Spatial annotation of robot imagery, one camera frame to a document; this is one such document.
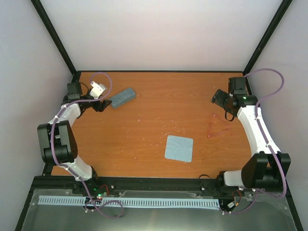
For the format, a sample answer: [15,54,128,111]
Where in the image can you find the grey glasses case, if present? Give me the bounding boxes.
[110,88,136,109]

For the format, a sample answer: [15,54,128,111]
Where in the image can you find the red transparent sunglasses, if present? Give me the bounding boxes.
[207,113,230,138]

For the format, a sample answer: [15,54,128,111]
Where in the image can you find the blue cleaning cloth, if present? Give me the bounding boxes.
[165,135,193,163]

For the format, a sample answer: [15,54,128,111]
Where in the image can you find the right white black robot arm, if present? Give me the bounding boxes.
[211,77,291,196]

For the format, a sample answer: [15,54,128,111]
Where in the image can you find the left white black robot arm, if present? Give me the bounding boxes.
[37,81,112,194]

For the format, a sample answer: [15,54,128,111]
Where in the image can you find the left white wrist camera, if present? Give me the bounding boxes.
[90,81,106,99]

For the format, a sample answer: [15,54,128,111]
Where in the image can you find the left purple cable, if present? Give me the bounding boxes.
[50,71,124,219]

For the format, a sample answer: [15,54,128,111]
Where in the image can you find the purple cable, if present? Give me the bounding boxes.
[218,68,288,215]
[50,71,124,219]

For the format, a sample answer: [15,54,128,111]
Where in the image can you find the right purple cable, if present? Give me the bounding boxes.
[218,68,288,215]

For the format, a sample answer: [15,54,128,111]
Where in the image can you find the black aluminium frame rail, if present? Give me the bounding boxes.
[31,176,289,195]

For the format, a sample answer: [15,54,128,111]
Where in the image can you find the light blue slotted cable duct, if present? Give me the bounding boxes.
[38,195,220,210]

